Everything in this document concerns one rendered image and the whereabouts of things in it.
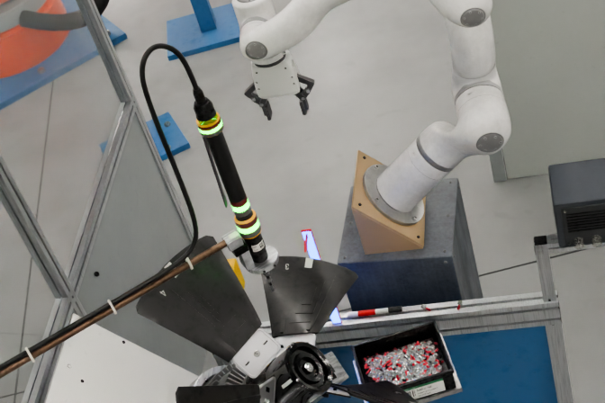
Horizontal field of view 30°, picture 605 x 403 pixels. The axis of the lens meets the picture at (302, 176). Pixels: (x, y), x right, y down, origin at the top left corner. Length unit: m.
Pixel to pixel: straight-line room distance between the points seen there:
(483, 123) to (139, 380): 0.97
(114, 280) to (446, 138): 1.15
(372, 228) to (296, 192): 1.80
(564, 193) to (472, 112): 0.31
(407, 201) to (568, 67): 1.42
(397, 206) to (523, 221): 1.44
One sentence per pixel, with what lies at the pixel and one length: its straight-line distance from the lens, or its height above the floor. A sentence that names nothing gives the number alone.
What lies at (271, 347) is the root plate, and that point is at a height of 1.25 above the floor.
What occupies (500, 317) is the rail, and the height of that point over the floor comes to 0.83.
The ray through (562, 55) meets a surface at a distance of 4.12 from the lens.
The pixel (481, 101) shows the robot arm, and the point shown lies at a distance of 2.69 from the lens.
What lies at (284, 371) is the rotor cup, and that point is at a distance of 2.29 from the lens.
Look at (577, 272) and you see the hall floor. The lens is 4.07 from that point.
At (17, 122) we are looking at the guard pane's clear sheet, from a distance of 2.95.
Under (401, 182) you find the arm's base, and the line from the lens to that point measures 2.85.
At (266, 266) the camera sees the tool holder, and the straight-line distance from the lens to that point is 2.21.
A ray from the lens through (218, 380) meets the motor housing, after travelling 2.42.
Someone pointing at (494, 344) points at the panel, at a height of 0.71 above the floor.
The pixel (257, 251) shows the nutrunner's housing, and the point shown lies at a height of 1.49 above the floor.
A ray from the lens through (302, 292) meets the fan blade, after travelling 2.51.
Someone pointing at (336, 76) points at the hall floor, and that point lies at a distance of 5.23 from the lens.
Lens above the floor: 2.94
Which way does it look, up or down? 39 degrees down
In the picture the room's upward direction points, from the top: 18 degrees counter-clockwise
